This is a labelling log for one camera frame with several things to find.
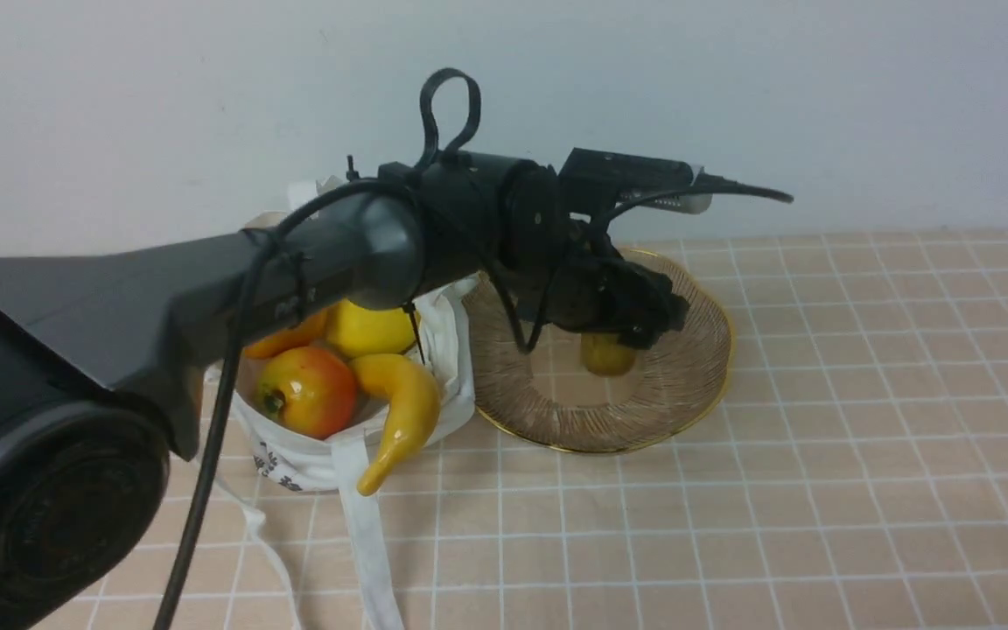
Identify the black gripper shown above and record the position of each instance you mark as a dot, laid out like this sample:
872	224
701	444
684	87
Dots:
581	291

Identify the small brown-yellow kiwi fruit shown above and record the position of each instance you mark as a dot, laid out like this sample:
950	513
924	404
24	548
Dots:
602	354

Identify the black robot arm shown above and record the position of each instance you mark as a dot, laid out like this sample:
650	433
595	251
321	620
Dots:
101	356

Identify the orange fruit in bag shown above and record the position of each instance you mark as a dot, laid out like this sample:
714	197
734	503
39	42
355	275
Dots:
302	335

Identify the amber ribbed glass plate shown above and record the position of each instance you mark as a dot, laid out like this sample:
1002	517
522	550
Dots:
550	399

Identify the yellow curved pepper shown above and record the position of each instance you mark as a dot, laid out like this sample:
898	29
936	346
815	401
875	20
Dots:
414	406

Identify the yellow lemon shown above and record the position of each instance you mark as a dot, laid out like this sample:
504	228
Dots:
353	331

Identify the red orange apple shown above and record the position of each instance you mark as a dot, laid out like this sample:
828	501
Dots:
308	390

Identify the beige checkered tablecloth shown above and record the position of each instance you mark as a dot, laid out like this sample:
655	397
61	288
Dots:
855	475

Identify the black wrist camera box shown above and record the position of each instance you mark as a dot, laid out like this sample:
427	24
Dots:
595	181

